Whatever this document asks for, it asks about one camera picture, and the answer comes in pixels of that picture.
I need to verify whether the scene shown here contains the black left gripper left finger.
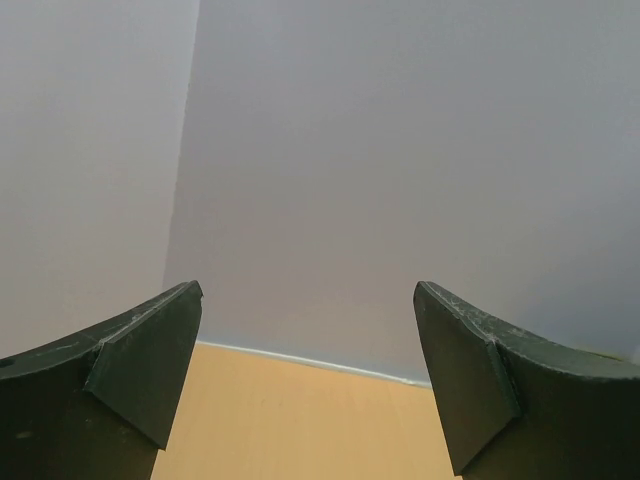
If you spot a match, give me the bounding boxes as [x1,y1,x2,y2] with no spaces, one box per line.
[1,281,203,479]

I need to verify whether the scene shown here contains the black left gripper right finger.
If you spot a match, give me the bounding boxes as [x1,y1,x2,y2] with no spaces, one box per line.
[413,282,639,480]

